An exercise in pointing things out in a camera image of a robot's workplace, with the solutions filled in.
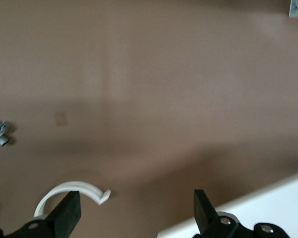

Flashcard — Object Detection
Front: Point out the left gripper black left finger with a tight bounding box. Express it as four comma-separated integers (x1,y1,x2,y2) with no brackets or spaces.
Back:
0,190,82,238

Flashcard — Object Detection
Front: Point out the white drawer with tall front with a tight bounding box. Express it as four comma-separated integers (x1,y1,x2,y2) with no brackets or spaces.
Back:
157,170,298,238

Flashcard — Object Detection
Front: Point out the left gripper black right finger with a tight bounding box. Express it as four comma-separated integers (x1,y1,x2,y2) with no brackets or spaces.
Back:
192,189,290,238

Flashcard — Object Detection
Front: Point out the small metal blue component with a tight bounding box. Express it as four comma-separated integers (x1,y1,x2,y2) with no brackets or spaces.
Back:
0,120,14,148

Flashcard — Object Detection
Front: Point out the white curved plastic bracket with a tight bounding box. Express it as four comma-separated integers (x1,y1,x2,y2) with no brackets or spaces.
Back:
34,180,112,219

